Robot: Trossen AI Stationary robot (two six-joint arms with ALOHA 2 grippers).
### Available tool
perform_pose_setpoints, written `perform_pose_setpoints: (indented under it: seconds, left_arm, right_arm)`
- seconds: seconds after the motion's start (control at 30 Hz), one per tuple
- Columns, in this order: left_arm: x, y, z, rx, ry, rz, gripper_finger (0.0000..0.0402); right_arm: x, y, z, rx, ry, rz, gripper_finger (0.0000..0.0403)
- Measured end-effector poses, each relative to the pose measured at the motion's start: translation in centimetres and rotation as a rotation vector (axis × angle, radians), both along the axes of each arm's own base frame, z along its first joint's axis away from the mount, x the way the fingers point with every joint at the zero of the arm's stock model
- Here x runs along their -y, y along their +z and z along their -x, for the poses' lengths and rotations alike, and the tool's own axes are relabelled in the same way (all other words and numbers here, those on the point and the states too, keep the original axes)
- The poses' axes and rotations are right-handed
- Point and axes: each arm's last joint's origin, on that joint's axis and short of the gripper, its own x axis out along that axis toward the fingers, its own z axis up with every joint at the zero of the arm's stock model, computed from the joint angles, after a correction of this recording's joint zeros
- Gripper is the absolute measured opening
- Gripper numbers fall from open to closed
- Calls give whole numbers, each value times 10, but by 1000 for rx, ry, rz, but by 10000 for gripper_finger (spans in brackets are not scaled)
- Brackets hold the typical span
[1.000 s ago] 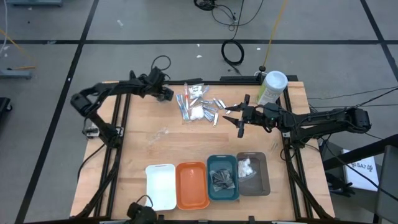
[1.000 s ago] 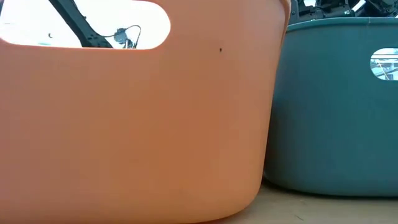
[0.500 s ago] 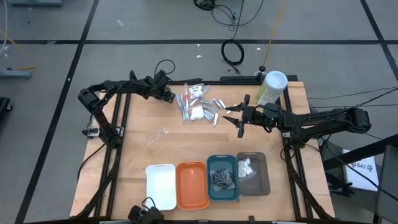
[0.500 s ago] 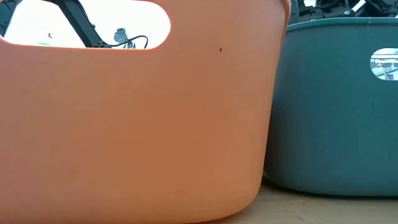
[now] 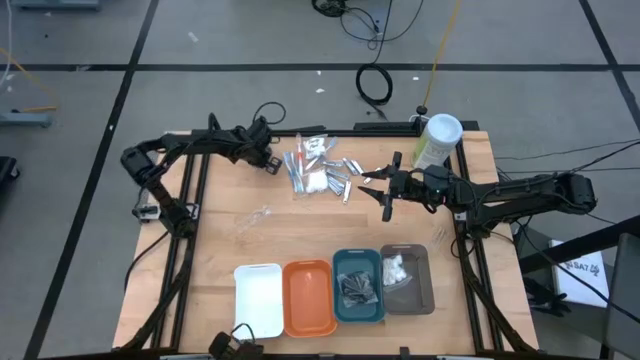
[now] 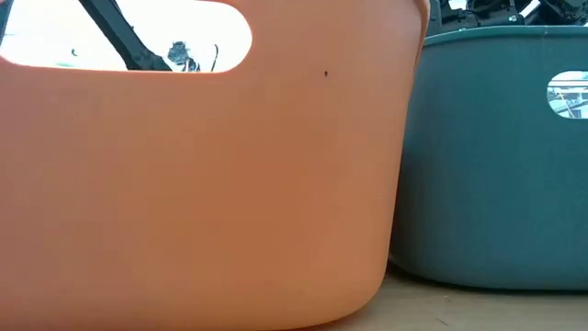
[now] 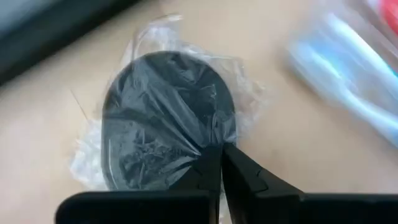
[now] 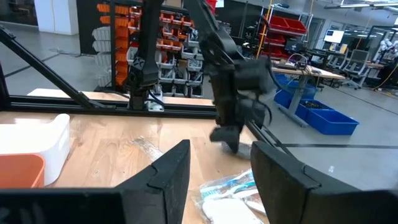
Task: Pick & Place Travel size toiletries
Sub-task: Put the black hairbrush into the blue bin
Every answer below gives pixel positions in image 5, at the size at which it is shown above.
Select white cardboard box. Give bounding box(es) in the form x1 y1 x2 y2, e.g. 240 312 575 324
549 238 611 309

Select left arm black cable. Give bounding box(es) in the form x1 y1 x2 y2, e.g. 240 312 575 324
252 101 287 126

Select tangled black cables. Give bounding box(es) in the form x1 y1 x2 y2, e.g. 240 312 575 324
310 0 426 51

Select white plastic bin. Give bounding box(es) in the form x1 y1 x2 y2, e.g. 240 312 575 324
233 263 285 340

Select brown plastic bin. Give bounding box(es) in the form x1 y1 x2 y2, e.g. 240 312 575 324
379 243 436 316

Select coiled black cable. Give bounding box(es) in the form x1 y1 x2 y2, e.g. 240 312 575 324
354 63 395 107

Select yellow cable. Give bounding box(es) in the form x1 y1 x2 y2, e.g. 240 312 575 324
0 47 59 114
422 0 464 109

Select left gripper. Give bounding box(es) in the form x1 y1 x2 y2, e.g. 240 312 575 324
238 117 284 176

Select black caster object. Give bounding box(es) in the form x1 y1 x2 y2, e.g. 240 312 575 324
0 155 21 189

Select clear plastic wrapper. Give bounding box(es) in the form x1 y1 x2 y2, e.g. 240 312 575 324
429 224 449 251

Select clear plastic bag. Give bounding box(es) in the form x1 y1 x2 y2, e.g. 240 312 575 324
237 204 274 236

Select orange plastic bin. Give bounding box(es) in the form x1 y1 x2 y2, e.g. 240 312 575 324
282 258 339 339

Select thin black cables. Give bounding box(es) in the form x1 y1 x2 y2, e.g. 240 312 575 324
494 139 640 174

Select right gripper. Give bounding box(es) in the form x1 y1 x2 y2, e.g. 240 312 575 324
366 151 451 223

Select white cotton swabs packet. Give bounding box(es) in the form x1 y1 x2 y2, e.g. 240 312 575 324
302 134 329 155

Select black table-level camera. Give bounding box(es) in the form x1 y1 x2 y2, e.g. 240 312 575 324
208 322 265 360

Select white-lidded wipes canister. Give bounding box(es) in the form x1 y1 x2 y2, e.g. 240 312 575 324
410 113 464 171

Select black clamp device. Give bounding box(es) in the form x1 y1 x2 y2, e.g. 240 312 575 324
522 277 571 319

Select black metal beam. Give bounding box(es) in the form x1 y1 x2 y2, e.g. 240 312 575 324
517 214 640 274

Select blue-grey stand foot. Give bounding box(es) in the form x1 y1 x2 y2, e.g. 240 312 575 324
0 110 54 129
9 0 101 12

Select left base black cable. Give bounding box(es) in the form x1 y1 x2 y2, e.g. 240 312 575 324
123 229 171 294

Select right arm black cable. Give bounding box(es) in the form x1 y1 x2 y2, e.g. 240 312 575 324
514 219 640 324

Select white cotton balls packet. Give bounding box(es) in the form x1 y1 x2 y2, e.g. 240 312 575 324
381 253 414 289
303 169 330 195

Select black aluminium table frame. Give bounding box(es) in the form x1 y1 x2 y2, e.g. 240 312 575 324
112 112 540 360

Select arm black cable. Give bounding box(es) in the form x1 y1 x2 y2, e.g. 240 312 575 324
514 219 640 324
252 101 287 126

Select teal plastic bin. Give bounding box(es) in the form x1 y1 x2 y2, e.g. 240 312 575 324
332 248 386 324

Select white cable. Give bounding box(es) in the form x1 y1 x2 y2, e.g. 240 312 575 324
0 0 14 94

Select grey panel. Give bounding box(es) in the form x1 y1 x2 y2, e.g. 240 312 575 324
602 232 640 360

